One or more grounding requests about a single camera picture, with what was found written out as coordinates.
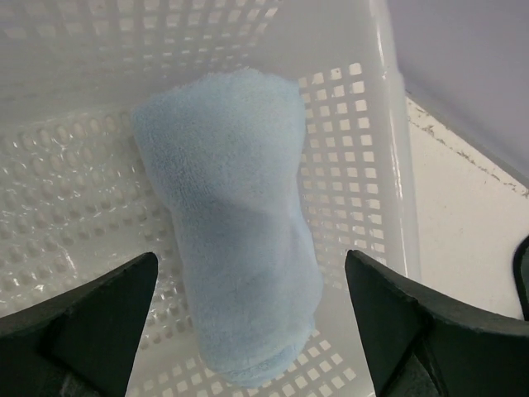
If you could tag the dark grey purple cloth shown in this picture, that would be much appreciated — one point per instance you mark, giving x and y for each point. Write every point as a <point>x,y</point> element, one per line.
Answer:
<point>520,269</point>

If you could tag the white perforated plastic basket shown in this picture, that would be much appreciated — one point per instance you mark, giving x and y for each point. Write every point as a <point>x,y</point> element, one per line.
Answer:
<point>75,201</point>

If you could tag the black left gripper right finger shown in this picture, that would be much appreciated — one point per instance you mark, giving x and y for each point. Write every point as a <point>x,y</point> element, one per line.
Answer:
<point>420,342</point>

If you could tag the light blue towel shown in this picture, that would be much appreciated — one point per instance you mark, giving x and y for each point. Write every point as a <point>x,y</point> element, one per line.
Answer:
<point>222,154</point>

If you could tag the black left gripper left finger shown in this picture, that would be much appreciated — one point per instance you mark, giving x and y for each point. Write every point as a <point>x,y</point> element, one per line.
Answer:
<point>82,342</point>

